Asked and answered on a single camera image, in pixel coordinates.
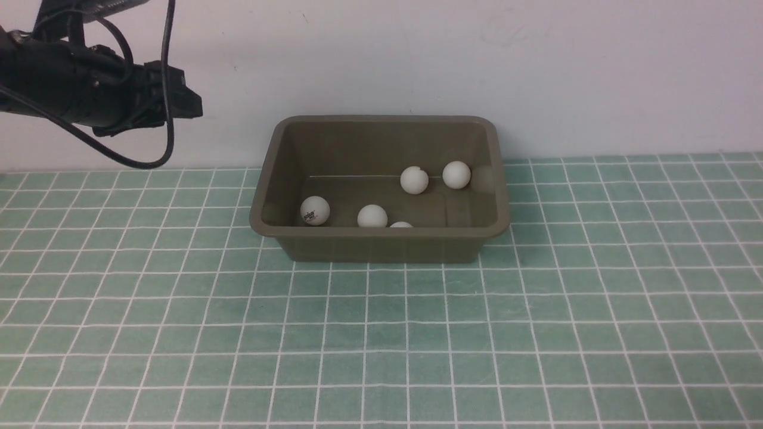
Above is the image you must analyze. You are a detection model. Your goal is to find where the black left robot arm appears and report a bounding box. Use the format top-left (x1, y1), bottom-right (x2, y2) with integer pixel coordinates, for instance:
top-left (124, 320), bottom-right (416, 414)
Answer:
top-left (1, 35), bottom-right (203, 136)

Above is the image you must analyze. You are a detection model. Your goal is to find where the white ping-pong ball with mark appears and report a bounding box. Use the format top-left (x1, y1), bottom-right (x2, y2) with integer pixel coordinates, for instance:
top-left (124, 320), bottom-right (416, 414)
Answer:
top-left (356, 204), bottom-right (389, 228)

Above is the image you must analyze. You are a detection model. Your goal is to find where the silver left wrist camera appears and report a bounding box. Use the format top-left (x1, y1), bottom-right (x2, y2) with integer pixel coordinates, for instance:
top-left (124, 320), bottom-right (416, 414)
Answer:
top-left (35, 1), bottom-right (147, 38)

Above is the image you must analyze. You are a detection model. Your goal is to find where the green checkered table mat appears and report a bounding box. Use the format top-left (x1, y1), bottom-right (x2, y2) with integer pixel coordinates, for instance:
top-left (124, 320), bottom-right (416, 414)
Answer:
top-left (1, 154), bottom-right (762, 428)

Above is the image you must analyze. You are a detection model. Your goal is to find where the black left camera cable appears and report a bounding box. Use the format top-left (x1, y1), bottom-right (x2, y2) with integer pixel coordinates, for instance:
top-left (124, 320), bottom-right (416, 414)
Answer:
top-left (0, 0), bottom-right (177, 170)

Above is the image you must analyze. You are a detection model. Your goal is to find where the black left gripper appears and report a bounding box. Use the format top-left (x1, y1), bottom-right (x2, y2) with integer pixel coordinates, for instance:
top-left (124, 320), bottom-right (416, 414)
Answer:
top-left (72, 45), bottom-right (203, 136)

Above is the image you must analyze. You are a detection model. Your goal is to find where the olive green plastic bin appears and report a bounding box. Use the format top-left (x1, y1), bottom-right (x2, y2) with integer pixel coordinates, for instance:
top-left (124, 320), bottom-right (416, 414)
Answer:
top-left (250, 115), bottom-right (511, 263)

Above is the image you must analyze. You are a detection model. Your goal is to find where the white ping-pong ball dark smudge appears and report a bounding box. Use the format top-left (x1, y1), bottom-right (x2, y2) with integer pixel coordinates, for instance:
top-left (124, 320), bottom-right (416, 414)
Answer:
top-left (400, 166), bottom-right (430, 195)

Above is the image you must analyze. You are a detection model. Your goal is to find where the white ping-pong ball red logo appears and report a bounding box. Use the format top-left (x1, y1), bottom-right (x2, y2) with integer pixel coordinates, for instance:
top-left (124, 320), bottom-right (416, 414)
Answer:
top-left (300, 195), bottom-right (331, 226)

